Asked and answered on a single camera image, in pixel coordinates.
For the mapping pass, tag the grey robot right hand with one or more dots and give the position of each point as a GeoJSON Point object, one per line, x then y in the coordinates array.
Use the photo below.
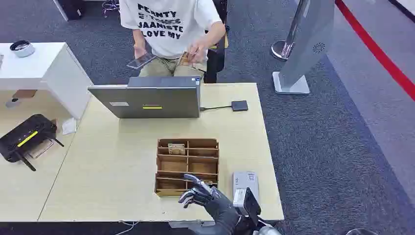
{"type": "Point", "coordinates": [222, 211]}

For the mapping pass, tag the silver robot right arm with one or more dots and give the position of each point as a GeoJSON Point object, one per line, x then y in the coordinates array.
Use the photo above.
{"type": "Point", "coordinates": [269, 231]}

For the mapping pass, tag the patterned card lying flat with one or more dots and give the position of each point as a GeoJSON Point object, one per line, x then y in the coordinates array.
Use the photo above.
{"type": "Point", "coordinates": [209, 182]}

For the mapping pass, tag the white card reader device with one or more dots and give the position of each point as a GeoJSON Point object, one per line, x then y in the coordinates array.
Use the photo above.
{"type": "Point", "coordinates": [245, 180]}

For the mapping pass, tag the wooden card box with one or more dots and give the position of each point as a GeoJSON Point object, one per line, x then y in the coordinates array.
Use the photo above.
{"type": "Point", "coordinates": [176, 167]}

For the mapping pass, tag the patterned card standing in box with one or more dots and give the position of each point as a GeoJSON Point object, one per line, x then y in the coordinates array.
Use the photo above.
{"type": "Point", "coordinates": [176, 149]}

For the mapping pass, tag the grey laptop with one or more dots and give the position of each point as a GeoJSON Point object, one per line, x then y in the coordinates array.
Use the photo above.
{"type": "Point", "coordinates": [155, 100]}

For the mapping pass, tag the dark curved object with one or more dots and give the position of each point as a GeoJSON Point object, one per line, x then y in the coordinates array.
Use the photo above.
{"type": "Point", "coordinates": [361, 232]}

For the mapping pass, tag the black office chair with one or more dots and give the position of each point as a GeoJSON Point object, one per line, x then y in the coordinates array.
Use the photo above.
{"type": "Point", "coordinates": [215, 61]}

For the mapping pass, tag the tan card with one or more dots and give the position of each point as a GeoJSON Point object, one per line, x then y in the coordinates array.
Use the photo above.
{"type": "Point", "coordinates": [184, 58]}

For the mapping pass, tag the person's left hand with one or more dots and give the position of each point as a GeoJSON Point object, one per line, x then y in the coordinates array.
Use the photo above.
{"type": "Point", "coordinates": [197, 52]}

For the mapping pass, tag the person's hand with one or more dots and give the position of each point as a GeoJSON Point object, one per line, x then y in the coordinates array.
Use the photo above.
{"type": "Point", "coordinates": [197, 52]}
{"type": "Point", "coordinates": [140, 51]}

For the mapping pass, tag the smartphone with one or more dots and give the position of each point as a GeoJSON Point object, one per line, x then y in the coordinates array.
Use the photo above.
{"type": "Point", "coordinates": [141, 61]}

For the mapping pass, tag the white paper slip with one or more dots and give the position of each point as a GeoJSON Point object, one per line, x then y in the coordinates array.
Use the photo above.
{"type": "Point", "coordinates": [69, 126]}

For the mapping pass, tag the person's right hand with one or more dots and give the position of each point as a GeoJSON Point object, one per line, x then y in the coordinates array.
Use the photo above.
{"type": "Point", "coordinates": [140, 51]}

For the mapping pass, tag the grey kiosk stand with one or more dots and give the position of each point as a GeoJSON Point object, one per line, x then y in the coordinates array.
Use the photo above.
{"type": "Point", "coordinates": [308, 42]}

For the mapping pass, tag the person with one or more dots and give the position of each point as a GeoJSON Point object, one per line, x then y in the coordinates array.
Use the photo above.
{"type": "Point", "coordinates": [168, 29]}

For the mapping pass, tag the clear flat phone case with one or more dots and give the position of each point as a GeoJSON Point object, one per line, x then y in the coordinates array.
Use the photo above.
{"type": "Point", "coordinates": [41, 149]}

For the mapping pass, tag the black router with antennas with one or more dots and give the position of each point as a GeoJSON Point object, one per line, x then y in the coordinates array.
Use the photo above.
{"type": "Point", "coordinates": [27, 138]}

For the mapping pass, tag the red floor tape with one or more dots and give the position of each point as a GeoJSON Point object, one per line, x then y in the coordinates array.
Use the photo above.
{"type": "Point", "coordinates": [376, 52]}

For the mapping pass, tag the white side table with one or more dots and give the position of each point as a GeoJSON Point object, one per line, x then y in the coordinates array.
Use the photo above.
{"type": "Point", "coordinates": [48, 69]}

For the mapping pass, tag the brown cardboard piece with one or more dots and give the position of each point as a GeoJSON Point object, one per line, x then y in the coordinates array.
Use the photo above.
{"type": "Point", "coordinates": [24, 94]}

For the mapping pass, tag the chrome stool base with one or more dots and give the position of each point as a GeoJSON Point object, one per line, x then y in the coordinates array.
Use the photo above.
{"type": "Point", "coordinates": [111, 7]}

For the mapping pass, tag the small grey round object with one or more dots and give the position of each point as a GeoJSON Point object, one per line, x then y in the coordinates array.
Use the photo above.
{"type": "Point", "coordinates": [13, 102]}

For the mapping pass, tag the black cabinet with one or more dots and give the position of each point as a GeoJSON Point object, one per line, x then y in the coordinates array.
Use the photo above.
{"type": "Point", "coordinates": [71, 9]}

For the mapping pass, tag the round white bowl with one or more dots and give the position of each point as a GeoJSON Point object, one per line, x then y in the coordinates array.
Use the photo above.
{"type": "Point", "coordinates": [22, 49]}

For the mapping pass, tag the chrome stanchion post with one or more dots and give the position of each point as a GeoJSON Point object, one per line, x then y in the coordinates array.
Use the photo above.
{"type": "Point", "coordinates": [283, 48]}

